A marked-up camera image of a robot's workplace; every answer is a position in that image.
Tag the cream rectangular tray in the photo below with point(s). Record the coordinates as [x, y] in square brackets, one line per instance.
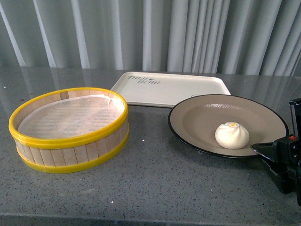
[165, 90]

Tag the beige plate with black rim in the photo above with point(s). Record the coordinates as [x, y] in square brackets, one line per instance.
[195, 121]

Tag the white steamer liner cloth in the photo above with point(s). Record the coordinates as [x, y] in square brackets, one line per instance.
[72, 117]

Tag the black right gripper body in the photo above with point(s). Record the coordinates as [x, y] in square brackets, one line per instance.
[285, 166]

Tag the wooden steamer with yellow rims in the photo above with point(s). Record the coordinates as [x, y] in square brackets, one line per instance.
[67, 155]

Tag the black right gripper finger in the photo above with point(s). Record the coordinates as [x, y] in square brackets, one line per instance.
[263, 149]

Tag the grey curtain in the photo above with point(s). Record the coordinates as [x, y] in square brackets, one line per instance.
[256, 37]

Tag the white steamed bun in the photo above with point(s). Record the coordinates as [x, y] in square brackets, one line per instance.
[232, 135]

